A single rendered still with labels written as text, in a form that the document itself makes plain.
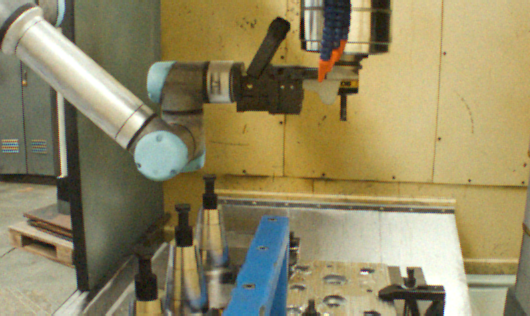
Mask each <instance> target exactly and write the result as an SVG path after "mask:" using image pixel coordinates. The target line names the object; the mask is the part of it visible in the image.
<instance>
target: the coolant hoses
mask: <svg viewBox="0 0 530 316"><path fill-rule="evenodd" d="M351 1H352V0H324V1H323V3H324V4H325V6H324V8H323V11H325V12H324V14H323V18H324V21H323V23H322V24H323V28H322V32H323V34H322V36H321V38H322V41H321V44H322V47H321V53H320V55H319V56H320V59H319V68H318V82H322V81H323V79H324V77H325V75H326V73H327V72H331V70H332V66H333V63H334V61H336V62H337V61H339V58H340V56H341V54H342V53H343V51H344V48H345V46H346V44H347V42H348V39H349V37H348V35H347V34H349V33H350V29H349V27H350V26H351V22H350V20H351V19H352V17H351V14H352V9H351V7H352V5H353V4H352V3H351Z"/></svg>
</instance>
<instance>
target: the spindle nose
mask: <svg viewBox="0 0 530 316"><path fill-rule="evenodd" d="M323 1H324V0H300V11H299V40H300V50H301V51H302V52H313V53H321V47H322V44H321V41H322V38H321V36H322V34H323V32H322V28H323V24H322V23H323V21H324V18H323V14H324V12H325V11H323V8H324V6H325V4H324V3H323ZM351 3H352V4H353V5H352V7H351V9H352V14H351V17H352V19H351V20H350V22H351V26H350V27H349V29H350V33H349V34H347V35H348V37H349V39H348V42H347V44H346V46H345V48H344V51H343V53H342V54H347V55H388V54H389V53H390V52H391V48H392V46H391V43H392V36H393V21H394V18H393V14H392V11H393V7H394V0H352V1H351Z"/></svg>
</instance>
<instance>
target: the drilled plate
mask: <svg viewBox="0 0 530 316"><path fill-rule="evenodd" d="M297 262H298V264H295V265H294V266H293V267H294V269H295V270H296V269H300V270H301V271H297V270H296V271H294V270H293V269H292V268H291V267H292V266H291V267H290V266H288V284H290V285H288V289H289V290H288V295H287V306H288V307H287V316H288V315H289V316H296V315H294V314H297V316H298V313H300V312H301V311H304V309H305V308H306V309H307V303H308V299H309V298H314V299H315V302H316V301H318V302H321V300H320V299H319V297H320V298H321V299H322V298H323V299H322V302H323V303H324V305H323V304H321V303H317V302H316V303H317V304H316V305H315V308H317V312H322V314H323V313H326V312H325V311H328V310H329V311H330V313H329V312H327V313H326V314H328V315H327V316H333V315H334V316H361V314H360V313H363V314H364V316H380V315H381V316H397V313H396V309H395V301H394V300H391V299H385V298H380V299H377V298H376V295H378V294H377V293H378V290H380V289H382V288H384V287H386V286H388V285H391V281H390V276H389V272H388V268H387V264H386V263H370V262H366V263H355V262H340V261H324V260H315V261H308V260H298V261H297ZM311 262H312V263H311ZM327 262H328V263H330V264H329V265H328V264H327ZM303 263H305V264H303ZM309 263H310V264H309ZM314 263H317V264H318V265H315V264H314ZM301 264H302V265H301ZM306 264H307V267H305V266H306ZM308 264H309V265H310V266H312V267H313V270H312V269H311V267H310V266H309V265H308ZM337 265H338V266H339V267H338V266H337ZM364 265H365V266H367V267H366V268H365V267H363V266H364ZM324 266H328V268H326V267H325V268H324ZM340 266H341V267H340ZM355 266H356V267H355ZM368 266H369V268H368ZM309 267H310V269H308V268H309ZM358 267H359V268H360V267H362V268H363V269H362V268H360V269H359V268H358ZM372 267H373V268H372ZM329 268H330V269H329ZM374 268H375V269H376V270H377V271H378V272H377V271H376V270H373V269H374ZM307 269H308V271H306V270H307ZM292 270H293V271H292ZM304 270H305V271H304ZM333 270H334V271H333ZM359 270H360V272H361V273H362V272H363V273H365V274H366V275H365V274H361V273H360V272H359ZM306 272H312V273H310V274H305V273H306ZM317 272H318V273H317ZM322 272H323V273H322ZM330 272H331V273H332V275H331V274H330ZM355 272H357V273H355ZM372 272H373V273H372ZM375 272H376V273H375ZM292 273H293V274H294V276H293V277H292V278H291V276H292V275H293V274H292ZM300 273H301V274H300ZM328 273H329V274H328ZM338 273H340V274H341V276H340V274H338ZM325 274H327V275H325ZM320 275H321V276H320ZM324 275H325V276H324ZM344 275H345V276H344ZM302 276H303V278H305V279H304V280H303V278H302ZM354 276H355V277H354ZM375 276H376V277H375ZM298 277H299V279H298ZM321 277H322V278H321ZM318 279H319V280H318ZM323 279H325V282H326V283H328V284H326V283H324V282H322V281H323ZM346 280H348V282H346V283H345V284H344V283H343V284H342V283H341V282H345V281H346ZM349 280H352V282H349ZM308 281H309V282H308ZM375 282H376V283H375ZM292 283H295V284H293V285H292ZM300 283H302V284H300ZM323 283H324V284H323ZM329 283H331V284H333V283H334V284H335V283H337V285H331V284H329ZM348 283H349V284H348ZM356 283H357V284H356ZM360 283H364V285H363V284H361V285H360ZM341 284H342V285H341ZM365 284H366V285H365ZM339 285H340V286H339ZM356 285H357V287H356ZM348 286H349V287H348ZM361 286H362V287H361ZM307 287H308V288H307ZM337 287H338V288H337ZM340 287H341V288H340ZM322 288H323V289H322ZM290 289H291V291H290ZM304 289H305V290H304ZM299 290H300V291H302V292H300V291H299ZM362 290H363V291H362ZM309 291H310V293H309ZM345 291H346V292H345ZM366 291H367V292H366ZM294 292H295V293H294ZM354 292H355V293H354ZM376 292H377V293H376ZM331 293H332V294H331ZM337 293H338V294H337ZM373 293H375V295H374V294H373ZM314 295H315V296H314ZM324 295H325V296H324ZM310 296H311V297H310ZM345 297H346V298H345ZM318 299H319V300H318ZM347 303H348V304H349V305H348V304H347ZM290 304H296V305H295V306H296V307H295V306H294V305H293V306H292V305H291V306H289V305H290ZM298 304H301V305H304V307H303V309H302V308H301V307H297V305H298ZM329 304H330V306H332V305H335V306H336V307H334V306H333V307H329ZM344 304H345V305H344ZM341 305H344V306H342V307H343V308H342V307H341ZM319 306H320V308H319V311H318V307H319ZM322 306H323V307H322ZM299 308H300V309H299ZM329 308H330V309H329ZM369 308H370V310H368V311H367V309H369ZM373 309H374V310H373ZM376 309H377V311H376ZM362 310H363V311H362ZM364 310H365V311H364ZM352 311H353V312H352ZM332 312H333V313H332ZM380 312H381V313H380ZM291 314H292V315H291ZM322 314H321V316H326V315H325V314H323V315H322ZM330 314H331V315H330ZM363 314H362V315H363Z"/></svg>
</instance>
